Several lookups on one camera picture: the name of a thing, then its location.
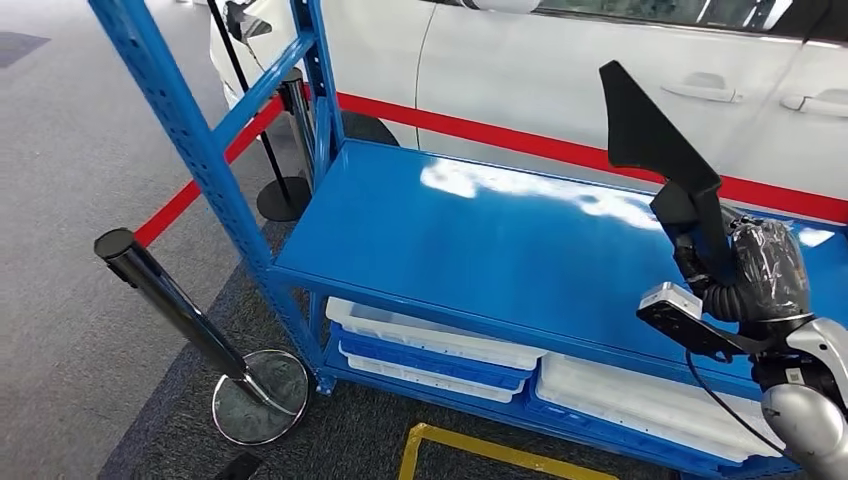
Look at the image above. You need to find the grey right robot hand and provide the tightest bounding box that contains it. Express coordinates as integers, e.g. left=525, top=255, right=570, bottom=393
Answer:
left=672, top=205, right=813, bottom=324

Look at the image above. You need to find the black plastic frame part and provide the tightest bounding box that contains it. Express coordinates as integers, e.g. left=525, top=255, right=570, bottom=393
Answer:
left=598, top=59, right=740, bottom=286

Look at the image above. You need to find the blue steel shelf rack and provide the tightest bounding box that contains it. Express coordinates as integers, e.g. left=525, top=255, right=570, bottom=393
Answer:
left=87, top=0, right=848, bottom=480

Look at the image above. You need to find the white plastic tray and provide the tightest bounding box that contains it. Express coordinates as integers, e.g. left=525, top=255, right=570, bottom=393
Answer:
left=337, top=343, right=526, bottom=405
left=537, top=352, right=776, bottom=452
left=533, top=380, right=786, bottom=465
left=324, top=296, right=548, bottom=372

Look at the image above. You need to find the red barrier belt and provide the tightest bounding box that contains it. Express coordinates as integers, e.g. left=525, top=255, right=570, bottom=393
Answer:
left=134, top=94, right=287, bottom=250
left=301, top=82, right=848, bottom=225

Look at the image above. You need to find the white car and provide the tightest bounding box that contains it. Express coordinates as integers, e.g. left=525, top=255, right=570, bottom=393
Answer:
left=210, top=0, right=848, bottom=213

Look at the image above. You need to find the thin black pole stand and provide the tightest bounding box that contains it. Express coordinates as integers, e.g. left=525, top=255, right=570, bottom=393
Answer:
left=205, top=0, right=313, bottom=224

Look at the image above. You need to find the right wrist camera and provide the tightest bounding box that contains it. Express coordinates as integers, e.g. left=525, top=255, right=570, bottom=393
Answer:
left=635, top=281, right=753, bottom=364

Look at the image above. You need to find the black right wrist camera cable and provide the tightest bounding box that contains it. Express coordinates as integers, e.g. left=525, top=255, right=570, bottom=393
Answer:
left=684, top=349, right=800, bottom=463

